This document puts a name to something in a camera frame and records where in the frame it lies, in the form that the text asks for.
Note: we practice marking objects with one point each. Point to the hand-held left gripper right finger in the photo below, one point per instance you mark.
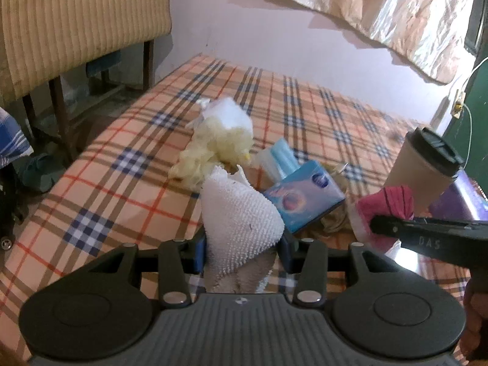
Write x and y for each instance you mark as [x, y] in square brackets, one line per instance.
[288, 255]

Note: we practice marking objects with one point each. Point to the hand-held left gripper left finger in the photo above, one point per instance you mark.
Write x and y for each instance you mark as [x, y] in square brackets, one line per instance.
[196, 255]

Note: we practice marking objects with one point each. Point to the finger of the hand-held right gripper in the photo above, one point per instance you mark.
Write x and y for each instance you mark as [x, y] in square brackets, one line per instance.
[385, 225]

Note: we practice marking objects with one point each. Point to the pink cloth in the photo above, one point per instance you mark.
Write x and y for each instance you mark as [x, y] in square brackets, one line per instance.
[389, 202]

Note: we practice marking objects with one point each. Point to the white nubby cloth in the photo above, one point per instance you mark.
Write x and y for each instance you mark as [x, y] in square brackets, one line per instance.
[240, 221]

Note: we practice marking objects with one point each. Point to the blue face mask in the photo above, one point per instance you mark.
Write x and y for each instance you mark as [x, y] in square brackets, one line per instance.
[284, 152]

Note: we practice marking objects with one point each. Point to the person's right hand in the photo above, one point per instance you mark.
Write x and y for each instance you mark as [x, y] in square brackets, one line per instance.
[478, 312]

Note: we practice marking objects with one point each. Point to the purple tissue pack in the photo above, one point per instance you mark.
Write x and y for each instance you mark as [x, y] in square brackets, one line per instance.
[457, 202]

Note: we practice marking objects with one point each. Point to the blue tissue packet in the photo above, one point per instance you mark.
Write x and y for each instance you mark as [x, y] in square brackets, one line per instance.
[305, 194]

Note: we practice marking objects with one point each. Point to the beige cup with black lid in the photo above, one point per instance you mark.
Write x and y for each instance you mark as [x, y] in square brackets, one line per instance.
[415, 167]

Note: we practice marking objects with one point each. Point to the green door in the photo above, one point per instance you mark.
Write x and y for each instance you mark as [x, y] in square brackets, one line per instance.
[469, 141]

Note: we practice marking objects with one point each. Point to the pale yellow crumpled plastic bag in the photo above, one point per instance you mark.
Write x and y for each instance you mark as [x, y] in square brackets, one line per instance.
[217, 141]

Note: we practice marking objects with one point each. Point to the dark green cloth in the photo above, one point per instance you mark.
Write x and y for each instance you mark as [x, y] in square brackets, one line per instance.
[38, 171]

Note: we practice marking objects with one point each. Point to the black metal stand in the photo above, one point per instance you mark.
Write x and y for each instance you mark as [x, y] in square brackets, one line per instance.
[9, 206]

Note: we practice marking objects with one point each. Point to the dark wooden chair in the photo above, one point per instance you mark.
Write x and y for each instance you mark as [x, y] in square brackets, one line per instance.
[148, 64]

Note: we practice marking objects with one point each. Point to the blue plaid cloth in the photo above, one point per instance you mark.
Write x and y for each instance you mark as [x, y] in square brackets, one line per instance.
[11, 141]

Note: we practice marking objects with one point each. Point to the cream satin curtain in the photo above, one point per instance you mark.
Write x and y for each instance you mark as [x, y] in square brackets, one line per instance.
[381, 7]

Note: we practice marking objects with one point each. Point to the dark window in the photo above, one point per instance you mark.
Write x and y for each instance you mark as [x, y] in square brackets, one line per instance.
[476, 19]

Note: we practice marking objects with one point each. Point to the wall power socket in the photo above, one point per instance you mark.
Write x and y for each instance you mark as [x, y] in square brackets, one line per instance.
[457, 105]

